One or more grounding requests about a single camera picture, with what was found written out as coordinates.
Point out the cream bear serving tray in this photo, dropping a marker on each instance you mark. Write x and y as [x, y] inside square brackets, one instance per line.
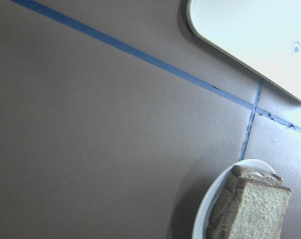
[262, 35]

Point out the brown bread slice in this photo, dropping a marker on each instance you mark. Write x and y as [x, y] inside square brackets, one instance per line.
[248, 209]

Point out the white round plate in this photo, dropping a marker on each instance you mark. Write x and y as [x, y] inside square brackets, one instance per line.
[203, 213]

